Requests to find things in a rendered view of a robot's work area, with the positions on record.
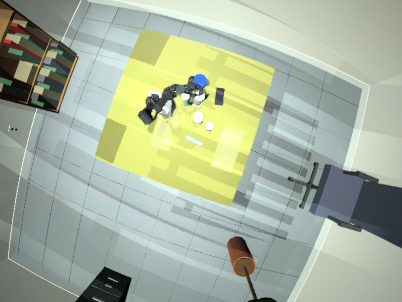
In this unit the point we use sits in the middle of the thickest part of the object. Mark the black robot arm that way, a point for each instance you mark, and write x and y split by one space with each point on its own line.
153 101

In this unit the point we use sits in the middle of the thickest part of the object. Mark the white flat bar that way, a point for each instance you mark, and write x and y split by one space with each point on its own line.
193 140

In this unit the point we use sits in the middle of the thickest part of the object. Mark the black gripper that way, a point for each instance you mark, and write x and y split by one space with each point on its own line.
190 99

